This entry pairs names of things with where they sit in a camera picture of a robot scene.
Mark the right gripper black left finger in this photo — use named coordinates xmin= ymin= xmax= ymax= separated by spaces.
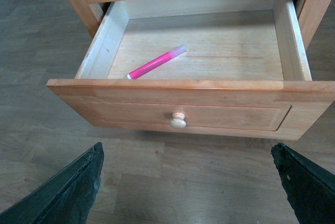
xmin=1 ymin=142 xmax=104 ymax=223

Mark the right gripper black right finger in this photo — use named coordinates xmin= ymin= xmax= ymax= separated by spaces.
xmin=271 ymin=143 xmax=334 ymax=223

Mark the drawer round knob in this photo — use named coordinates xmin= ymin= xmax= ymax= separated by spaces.
xmin=170 ymin=112 xmax=186 ymax=129

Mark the wooden drawer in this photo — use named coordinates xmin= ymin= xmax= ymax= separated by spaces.
xmin=47 ymin=0 xmax=334 ymax=140

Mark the pink marker with white caps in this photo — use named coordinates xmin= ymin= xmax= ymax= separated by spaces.
xmin=127 ymin=44 xmax=186 ymax=80

